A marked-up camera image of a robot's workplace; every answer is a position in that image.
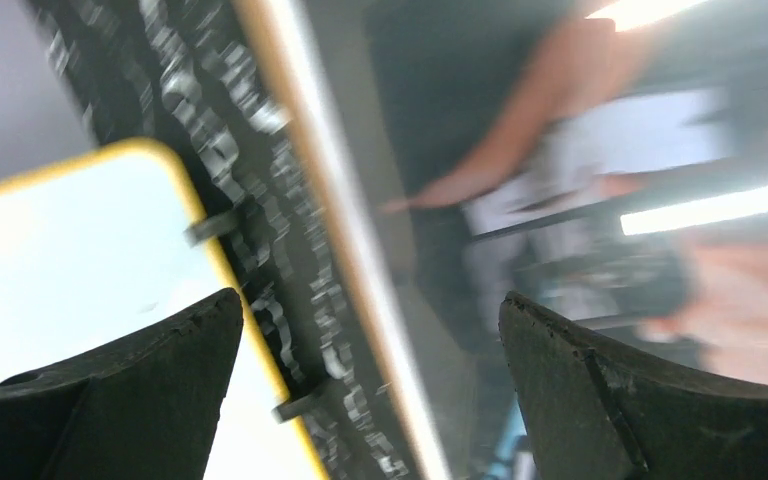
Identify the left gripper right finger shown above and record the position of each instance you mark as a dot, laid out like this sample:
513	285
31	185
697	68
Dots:
596	408

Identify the yellow rimmed whiteboard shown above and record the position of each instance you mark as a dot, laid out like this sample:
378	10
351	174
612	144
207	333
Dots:
97	247

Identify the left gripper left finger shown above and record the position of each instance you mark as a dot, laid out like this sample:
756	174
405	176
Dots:
144	406

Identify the printed photo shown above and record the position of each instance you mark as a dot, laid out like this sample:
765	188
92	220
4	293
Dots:
607	160

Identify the black marble pattern mat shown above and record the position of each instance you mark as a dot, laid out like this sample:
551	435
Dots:
183	73

